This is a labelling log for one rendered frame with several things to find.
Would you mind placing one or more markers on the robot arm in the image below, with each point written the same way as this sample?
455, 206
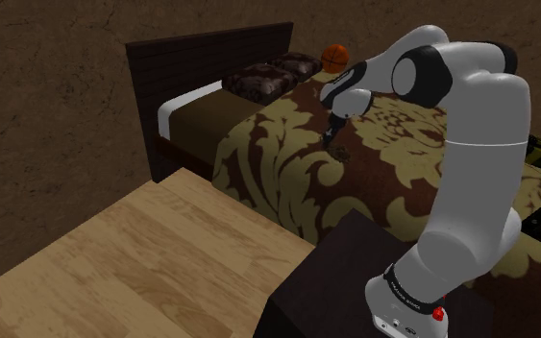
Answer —
481, 154

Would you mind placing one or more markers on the orange basketball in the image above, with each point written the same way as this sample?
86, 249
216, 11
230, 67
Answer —
334, 58

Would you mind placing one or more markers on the small brown lumpy object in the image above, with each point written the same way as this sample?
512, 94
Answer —
339, 152

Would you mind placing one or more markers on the dark brown pillow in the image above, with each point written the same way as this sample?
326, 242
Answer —
260, 82
298, 63

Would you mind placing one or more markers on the bed with patterned brown cover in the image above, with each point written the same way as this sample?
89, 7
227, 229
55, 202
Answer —
288, 159

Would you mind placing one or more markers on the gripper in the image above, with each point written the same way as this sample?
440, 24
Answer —
334, 125

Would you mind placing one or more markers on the dark robot stand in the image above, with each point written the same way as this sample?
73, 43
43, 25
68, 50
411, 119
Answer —
335, 281

